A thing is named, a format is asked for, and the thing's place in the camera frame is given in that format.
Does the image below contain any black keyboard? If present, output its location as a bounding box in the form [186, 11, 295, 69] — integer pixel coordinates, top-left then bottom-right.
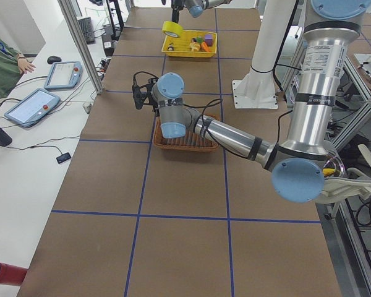
[77, 17, 95, 44]

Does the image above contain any person in green shirt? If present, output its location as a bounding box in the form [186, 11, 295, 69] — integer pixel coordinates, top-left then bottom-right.
[0, 39, 26, 98]

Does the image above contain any purple toy block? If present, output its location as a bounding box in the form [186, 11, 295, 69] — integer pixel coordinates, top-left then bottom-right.
[203, 33, 214, 46]

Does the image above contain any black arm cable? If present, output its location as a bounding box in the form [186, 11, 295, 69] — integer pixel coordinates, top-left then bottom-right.
[132, 71, 297, 155]

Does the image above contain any person hand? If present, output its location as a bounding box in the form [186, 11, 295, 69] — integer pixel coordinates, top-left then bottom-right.
[17, 57, 35, 74]

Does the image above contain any brown wicker basket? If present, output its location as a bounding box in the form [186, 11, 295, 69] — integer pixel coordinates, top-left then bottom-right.
[153, 117, 219, 153]

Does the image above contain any yellow plastic basket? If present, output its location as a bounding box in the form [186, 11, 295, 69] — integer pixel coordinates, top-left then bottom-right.
[161, 30, 217, 58]

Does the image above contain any orange toy carrot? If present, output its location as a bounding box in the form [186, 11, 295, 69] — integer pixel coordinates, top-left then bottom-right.
[200, 42, 211, 53]

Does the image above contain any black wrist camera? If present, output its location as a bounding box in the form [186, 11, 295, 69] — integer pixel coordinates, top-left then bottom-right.
[132, 77, 158, 111]

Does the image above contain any yellow tape roll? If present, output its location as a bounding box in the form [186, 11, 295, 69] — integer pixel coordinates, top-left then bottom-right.
[162, 21, 183, 38]

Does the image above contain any upper teach pendant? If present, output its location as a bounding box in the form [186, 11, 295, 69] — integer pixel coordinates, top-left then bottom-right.
[44, 61, 83, 91]

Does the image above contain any aluminium frame post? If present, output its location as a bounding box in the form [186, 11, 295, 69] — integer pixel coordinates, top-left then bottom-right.
[58, 0, 103, 95]

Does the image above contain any black computer mouse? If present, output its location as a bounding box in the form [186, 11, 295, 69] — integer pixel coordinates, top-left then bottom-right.
[47, 56, 62, 64]

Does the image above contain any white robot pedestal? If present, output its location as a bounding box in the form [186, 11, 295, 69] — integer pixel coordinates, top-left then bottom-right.
[232, 0, 297, 109]

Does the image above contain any lower teach pendant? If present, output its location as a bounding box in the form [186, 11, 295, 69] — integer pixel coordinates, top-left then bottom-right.
[4, 88, 60, 127]

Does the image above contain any small black device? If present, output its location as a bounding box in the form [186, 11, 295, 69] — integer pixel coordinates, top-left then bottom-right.
[56, 152, 71, 164]

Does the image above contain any yellow toy figure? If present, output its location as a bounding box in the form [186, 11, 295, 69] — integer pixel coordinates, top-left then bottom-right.
[189, 41, 200, 52]

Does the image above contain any red cylinder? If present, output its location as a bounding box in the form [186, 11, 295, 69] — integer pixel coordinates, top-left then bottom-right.
[0, 262, 28, 286]

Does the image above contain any white pot with corn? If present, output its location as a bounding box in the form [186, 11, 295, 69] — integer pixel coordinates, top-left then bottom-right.
[323, 151, 346, 178]

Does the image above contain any teach pendant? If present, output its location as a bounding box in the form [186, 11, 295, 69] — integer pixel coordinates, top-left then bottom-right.
[4, 88, 60, 127]
[44, 61, 83, 91]

